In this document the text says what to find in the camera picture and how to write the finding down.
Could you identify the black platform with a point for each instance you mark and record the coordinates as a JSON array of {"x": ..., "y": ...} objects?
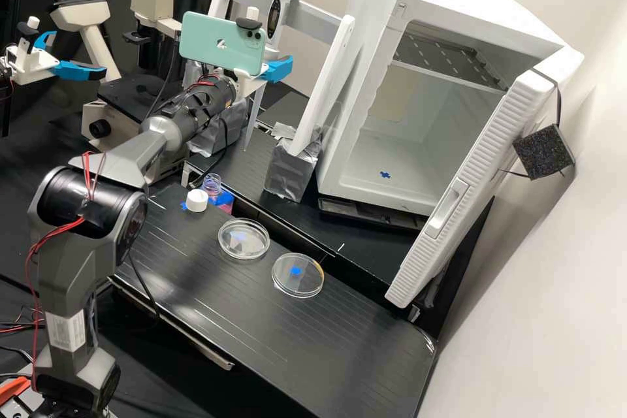
[
  {"x": 352, "y": 251},
  {"x": 274, "y": 334}
]

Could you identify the white incubator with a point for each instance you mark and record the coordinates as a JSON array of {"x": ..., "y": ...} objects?
[{"x": 441, "y": 11}]

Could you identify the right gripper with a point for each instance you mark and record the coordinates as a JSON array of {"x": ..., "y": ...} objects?
[{"x": 247, "y": 85}]

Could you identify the petri dish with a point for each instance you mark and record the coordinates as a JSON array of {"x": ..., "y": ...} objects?
[{"x": 243, "y": 239}]

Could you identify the white cap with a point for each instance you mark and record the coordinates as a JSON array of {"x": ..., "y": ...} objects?
[{"x": 197, "y": 201}]

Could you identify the white pipette stand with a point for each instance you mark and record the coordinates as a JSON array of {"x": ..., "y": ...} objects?
[{"x": 318, "y": 85}]

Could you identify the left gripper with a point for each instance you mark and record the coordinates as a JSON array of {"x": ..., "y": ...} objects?
[{"x": 27, "y": 65}]

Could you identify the pipette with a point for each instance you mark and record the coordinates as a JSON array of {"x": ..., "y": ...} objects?
[{"x": 276, "y": 21}]

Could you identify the blue bottle holder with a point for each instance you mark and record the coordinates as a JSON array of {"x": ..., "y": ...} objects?
[{"x": 223, "y": 203}]

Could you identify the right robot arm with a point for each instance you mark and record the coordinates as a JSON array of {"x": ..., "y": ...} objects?
[{"x": 161, "y": 131}]

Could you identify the small bottle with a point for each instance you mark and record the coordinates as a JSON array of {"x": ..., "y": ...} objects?
[{"x": 212, "y": 184}]

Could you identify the incubator door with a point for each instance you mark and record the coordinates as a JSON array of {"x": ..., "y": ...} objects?
[{"x": 470, "y": 202}]

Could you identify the right wrist camera phone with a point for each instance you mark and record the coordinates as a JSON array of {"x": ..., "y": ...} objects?
[{"x": 215, "y": 43}]

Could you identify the petri dish lid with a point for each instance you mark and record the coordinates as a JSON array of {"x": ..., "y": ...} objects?
[{"x": 298, "y": 275}]

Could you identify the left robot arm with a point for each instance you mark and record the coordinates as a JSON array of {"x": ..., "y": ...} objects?
[{"x": 4, "y": 80}]

